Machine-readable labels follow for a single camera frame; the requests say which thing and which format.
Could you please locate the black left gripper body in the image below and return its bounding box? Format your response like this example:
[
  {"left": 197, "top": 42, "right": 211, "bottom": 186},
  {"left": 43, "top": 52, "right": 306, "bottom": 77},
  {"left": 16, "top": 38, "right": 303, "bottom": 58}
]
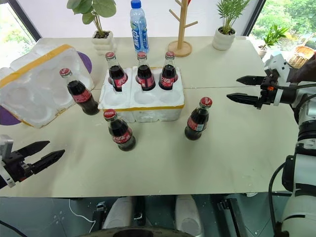
[{"left": 2, "top": 150, "right": 34, "bottom": 183}]

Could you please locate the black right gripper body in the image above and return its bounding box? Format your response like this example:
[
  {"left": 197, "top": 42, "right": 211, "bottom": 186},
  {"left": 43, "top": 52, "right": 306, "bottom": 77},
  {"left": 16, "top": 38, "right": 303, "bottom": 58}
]
[{"left": 256, "top": 74, "right": 277, "bottom": 110}]

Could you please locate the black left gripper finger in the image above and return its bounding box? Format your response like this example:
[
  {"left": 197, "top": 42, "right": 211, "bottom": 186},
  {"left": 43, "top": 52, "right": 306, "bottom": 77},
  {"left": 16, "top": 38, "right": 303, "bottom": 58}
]
[
  {"left": 14, "top": 140, "right": 51, "bottom": 157},
  {"left": 30, "top": 149, "right": 66, "bottom": 175}
]

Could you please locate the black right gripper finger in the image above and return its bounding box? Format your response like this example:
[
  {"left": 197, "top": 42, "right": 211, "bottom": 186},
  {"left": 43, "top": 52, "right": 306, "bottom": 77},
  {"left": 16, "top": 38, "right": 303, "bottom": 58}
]
[
  {"left": 236, "top": 76, "right": 266, "bottom": 86},
  {"left": 226, "top": 92, "right": 260, "bottom": 107}
]

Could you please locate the glass cola bottle red cap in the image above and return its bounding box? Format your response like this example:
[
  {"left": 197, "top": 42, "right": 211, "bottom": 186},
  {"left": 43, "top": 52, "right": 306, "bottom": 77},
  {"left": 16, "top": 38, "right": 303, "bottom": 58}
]
[
  {"left": 105, "top": 51, "right": 128, "bottom": 92},
  {"left": 59, "top": 68, "right": 100, "bottom": 116},
  {"left": 158, "top": 51, "right": 179, "bottom": 91},
  {"left": 136, "top": 51, "right": 156, "bottom": 91},
  {"left": 184, "top": 96, "right": 213, "bottom": 141},
  {"left": 103, "top": 109, "right": 137, "bottom": 151}
]

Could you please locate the white foam lid yellow tape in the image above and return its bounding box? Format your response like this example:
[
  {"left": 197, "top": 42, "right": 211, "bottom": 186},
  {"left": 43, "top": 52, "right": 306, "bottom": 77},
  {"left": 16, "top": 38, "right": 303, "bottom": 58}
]
[{"left": 0, "top": 44, "right": 96, "bottom": 128}]

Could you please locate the white foam bottle tray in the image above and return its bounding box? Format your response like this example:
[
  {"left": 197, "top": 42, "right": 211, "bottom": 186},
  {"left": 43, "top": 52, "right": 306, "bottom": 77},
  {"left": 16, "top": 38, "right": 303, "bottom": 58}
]
[{"left": 98, "top": 66, "right": 186, "bottom": 124}]

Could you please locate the small green plant white pot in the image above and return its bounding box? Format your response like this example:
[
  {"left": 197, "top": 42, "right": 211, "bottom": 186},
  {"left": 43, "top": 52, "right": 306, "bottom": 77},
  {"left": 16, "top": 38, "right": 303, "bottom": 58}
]
[{"left": 258, "top": 24, "right": 289, "bottom": 59}]

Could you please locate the palm plant in white pot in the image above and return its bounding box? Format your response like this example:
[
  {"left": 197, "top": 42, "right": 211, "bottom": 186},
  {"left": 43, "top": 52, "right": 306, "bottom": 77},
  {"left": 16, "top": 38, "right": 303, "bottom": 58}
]
[{"left": 212, "top": 0, "right": 250, "bottom": 51}]

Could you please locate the wicker basket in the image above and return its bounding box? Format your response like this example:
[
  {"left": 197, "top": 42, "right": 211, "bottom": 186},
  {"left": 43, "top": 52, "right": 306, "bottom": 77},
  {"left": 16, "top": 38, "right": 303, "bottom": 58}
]
[{"left": 287, "top": 45, "right": 316, "bottom": 69}]

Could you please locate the wooden tree-shaped stand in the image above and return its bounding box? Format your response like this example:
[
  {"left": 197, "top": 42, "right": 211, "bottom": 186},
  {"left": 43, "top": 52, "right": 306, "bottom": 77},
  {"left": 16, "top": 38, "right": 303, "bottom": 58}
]
[{"left": 168, "top": 0, "right": 198, "bottom": 58}]

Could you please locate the white rounded shell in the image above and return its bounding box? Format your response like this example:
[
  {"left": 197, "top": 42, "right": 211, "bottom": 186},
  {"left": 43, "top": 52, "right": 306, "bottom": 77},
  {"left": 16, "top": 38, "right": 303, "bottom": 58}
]
[
  {"left": 102, "top": 197, "right": 135, "bottom": 230},
  {"left": 174, "top": 195, "right": 204, "bottom": 237}
]

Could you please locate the round purple mat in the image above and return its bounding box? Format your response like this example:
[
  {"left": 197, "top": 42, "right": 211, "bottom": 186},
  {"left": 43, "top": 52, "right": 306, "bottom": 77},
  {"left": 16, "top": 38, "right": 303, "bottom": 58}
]
[{"left": 0, "top": 51, "right": 93, "bottom": 126}]

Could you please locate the blue plastic drink bottle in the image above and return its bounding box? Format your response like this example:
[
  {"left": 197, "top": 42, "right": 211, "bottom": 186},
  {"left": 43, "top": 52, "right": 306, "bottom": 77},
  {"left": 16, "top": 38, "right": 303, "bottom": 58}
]
[{"left": 130, "top": 0, "right": 150, "bottom": 54}]

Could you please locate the round-leaf plant in white pot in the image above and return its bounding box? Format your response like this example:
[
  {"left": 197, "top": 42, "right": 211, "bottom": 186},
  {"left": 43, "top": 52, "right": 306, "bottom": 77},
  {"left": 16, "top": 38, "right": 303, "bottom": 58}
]
[{"left": 66, "top": 0, "right": 117, "bottom": 56}]

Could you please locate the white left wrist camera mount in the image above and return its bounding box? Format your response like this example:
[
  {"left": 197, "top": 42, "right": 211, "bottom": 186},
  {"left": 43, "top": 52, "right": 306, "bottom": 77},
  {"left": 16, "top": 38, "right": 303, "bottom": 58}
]
[{"left": 0, "top": 134, "right": 17, "bottom": 190}]

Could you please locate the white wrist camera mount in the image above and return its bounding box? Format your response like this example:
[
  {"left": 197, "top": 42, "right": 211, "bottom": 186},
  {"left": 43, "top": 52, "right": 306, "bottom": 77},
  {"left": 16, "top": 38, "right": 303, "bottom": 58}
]
[
  {"left": 0, "top": 134, "right": 17, "bottom": 190},
  {"left": 263, "top": 54, "right": 293, "bottom": 107}
]

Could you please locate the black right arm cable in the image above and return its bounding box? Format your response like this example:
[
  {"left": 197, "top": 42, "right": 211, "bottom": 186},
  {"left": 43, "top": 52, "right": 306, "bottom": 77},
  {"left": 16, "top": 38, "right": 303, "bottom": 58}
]
[{"left": 268, "top": 82, "right": 316, "bottom": 237}]

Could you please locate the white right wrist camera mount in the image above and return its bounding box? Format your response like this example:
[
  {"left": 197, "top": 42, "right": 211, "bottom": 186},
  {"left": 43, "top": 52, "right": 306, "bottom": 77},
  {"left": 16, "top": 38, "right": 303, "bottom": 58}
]
[{"left": 263, "top": 54, "right": 293, "bottom": 107}]

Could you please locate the thin white floor cable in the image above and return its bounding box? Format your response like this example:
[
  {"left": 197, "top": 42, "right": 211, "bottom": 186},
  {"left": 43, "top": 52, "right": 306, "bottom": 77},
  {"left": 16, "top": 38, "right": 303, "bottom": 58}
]
[{"left": 68, "top": 198, "right": 97, "bottom": 233}]

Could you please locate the black window frame post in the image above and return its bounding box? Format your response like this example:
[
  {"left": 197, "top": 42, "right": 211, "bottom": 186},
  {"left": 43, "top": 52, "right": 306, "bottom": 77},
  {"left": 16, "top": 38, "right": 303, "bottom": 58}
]
[
  {"left": 6, "top": 0, "right": 42, "bottom": 42},
  {"left": 242, "top": 0, "right": 267, "bottom": 38}
]

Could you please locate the black table leg bracket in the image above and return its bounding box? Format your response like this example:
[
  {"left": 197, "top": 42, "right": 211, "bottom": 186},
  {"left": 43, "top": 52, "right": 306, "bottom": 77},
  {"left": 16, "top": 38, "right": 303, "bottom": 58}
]
[
  {"left": 217, "top": 197, "right": 245, "bottom": 237},
  {"left": 133, "top": 197, "right": 147, "bottom": 227},
  {"left": 92, "top": 201, "right": 107, "bottom": 230}
]

